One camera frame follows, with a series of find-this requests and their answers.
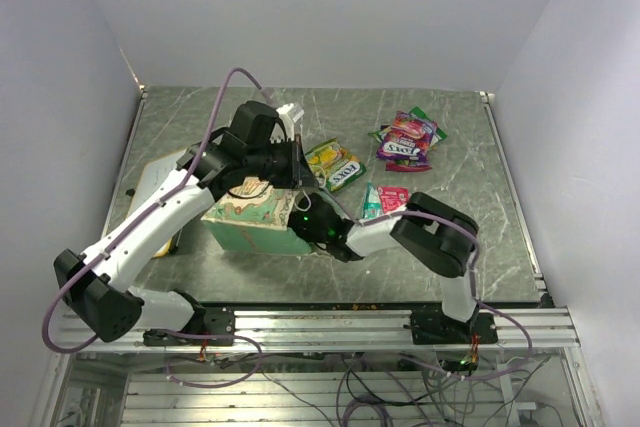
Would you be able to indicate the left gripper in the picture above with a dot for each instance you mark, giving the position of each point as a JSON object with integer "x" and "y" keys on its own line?
{"x": 299, "y": 172}

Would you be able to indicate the green printed paper bag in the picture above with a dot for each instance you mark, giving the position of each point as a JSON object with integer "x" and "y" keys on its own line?
{"x": 253, "y": 218}

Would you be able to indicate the teal mint snack packet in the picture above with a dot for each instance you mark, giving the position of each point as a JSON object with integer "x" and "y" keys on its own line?
{"x": 372, "y": 206}

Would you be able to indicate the red snack packet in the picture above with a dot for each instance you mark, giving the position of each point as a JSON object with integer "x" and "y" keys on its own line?
{"x": 392, "y": 198}

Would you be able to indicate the purple candy packet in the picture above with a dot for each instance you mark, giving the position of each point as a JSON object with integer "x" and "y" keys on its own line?
{"x": 405, "y": 162}

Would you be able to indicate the purple white snack packet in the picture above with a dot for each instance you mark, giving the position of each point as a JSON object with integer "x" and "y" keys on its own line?
{"x": 409, "y": 138}

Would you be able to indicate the green yellow candy packet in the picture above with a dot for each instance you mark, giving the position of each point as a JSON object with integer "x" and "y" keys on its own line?
{"x": 439, "y": 134}

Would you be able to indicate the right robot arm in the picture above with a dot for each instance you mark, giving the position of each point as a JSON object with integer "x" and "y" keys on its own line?
{"x": 441, "y": 238}

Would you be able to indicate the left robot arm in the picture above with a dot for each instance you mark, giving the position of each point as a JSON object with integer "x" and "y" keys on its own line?
{"x": 260, "y": 142}

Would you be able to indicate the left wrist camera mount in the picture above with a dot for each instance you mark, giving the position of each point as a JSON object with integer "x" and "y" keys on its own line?
{"x": 291, "y": 116}

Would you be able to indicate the small whiteboard yellow frame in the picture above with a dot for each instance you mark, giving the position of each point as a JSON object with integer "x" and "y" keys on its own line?
{"x": 152, "y": 177}

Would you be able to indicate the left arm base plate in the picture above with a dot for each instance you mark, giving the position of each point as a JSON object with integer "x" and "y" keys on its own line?
{"x": 210, "y": 326}

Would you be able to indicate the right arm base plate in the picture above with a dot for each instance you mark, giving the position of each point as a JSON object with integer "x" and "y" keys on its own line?
{"x": 428, "y": 325}

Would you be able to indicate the aluminium frame rail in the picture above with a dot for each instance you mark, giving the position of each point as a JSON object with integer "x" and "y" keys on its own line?
{"x": 342, "y": 331}

